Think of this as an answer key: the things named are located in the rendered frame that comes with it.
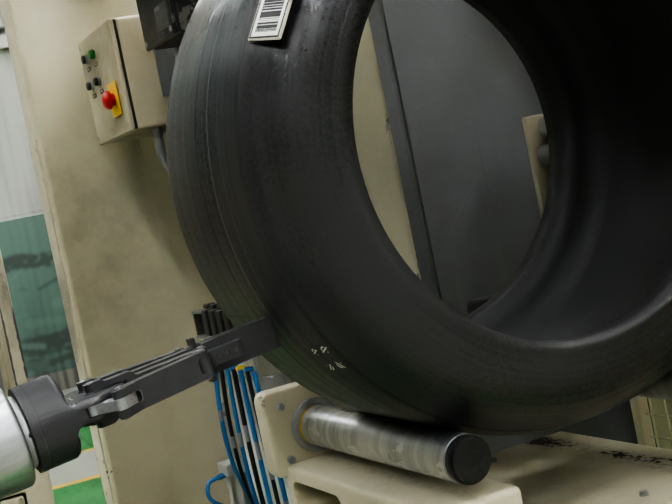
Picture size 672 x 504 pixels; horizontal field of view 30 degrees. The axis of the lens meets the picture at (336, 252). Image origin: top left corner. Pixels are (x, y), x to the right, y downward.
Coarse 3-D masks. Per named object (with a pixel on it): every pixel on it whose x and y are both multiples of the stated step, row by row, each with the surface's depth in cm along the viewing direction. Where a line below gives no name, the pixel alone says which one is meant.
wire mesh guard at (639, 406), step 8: (632, 400) 165; (640, 400) 164; (648, 400) 163; (664, 400) 160; (632, 408) 165; (640, 408) 164; (648, 408) 165; (664, 408) 160; (640, 416) 164; (648, 416) 164; (664, 416) 161; (640, 424) 164; (648, 424) 164; (640, 432) 165; (648, 432) 164; (656, 432) 163; (640, 440) 165; (648, 440) 164; (656, 440) 163
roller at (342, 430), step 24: (312, 408) 140; (336, 408) 136; (312, 432) 137; (336, 432) 131; (360, 432) 126; (384, 432) 121; (408, 432) 117; (432, 432) 114; (456, 432) 112; (360, 456) 128; (384, 456) 121; (408, 456) 116; (432, 456) 112; (456, 456) 109; (480, 456) 110; (456, 480) 109; (480, 480) 110
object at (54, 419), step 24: (24, 384) 104; (48, 384) 103; (120, 384) 106; (24, 408) 101; (48, 408) 102; (72, 408) 102; (48, 432) 101; (72, 432) 102; (48, 456) 102; (72, 456) 104
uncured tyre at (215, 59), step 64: (256, 0) 106; (320, 0) 104; (512, 0) 144; (576, 0) 143; (640, 0) 136; (192, 64) 116; (256, 64) 104; (320, 64) 104; (576, 64) 146; (640, 64) 141; (192, 128) 114; (256, 128) 104; (320, 128) 103; (576, 128) 147; (640, 128) 144; (192, 192) 116; (256, 192) 105; (320, 192) 103; (576, 192) 146; (640, 192) 143; (192, 256) 122; (256, 256) 107; (320, 256) 104; (384, 256) 105; (576, 256) 146; (640, 256) 140; (320, 320) 107; (384, 320) 105; (448, 320) 107; (512, 320) 142; (576, 320) 141; (640, 320) 115; (320, 384) 120; (384, 384) 109; (448, 384) 109; (512, 384) 110; (576, 384) 113; (640, 384) 119
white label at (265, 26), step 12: (264, 0) 105; (276, 0) 104; (288, 0) 103; (264, 12) 104; (276, 12) 103; (288, 12) 102; (264, 24) 104; (276, 24) 103; (252, 36) 104; (264, 36) 103; (276, 36) 102
